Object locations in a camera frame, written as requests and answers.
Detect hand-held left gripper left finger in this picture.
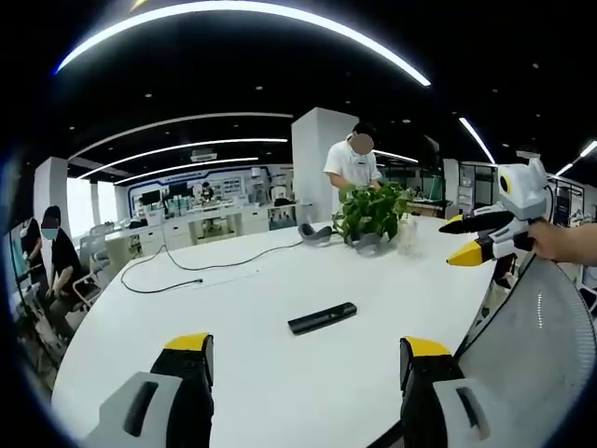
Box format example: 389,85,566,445
81,332,215,448

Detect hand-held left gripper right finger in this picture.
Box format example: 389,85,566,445
398,336,507,448

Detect black remote control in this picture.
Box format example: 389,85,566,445
286,301,358,336

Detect person's right hand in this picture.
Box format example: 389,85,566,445
530,218,588,262

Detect clear glass vase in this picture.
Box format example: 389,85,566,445
396,214,423,258

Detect green potted plant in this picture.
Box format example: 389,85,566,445
331,180,415,246

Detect grey mesh office chair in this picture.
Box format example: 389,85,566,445
452,249,597,448

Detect white office chair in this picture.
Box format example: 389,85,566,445
72,259,112,309

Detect white square pillar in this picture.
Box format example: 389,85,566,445
291,106,360,225

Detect white counter cabinets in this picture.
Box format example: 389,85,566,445
104,201,312,256

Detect curved ceiling light strip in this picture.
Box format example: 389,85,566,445
55,1,433,88

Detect black cable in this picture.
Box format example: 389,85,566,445
120,239,307,295

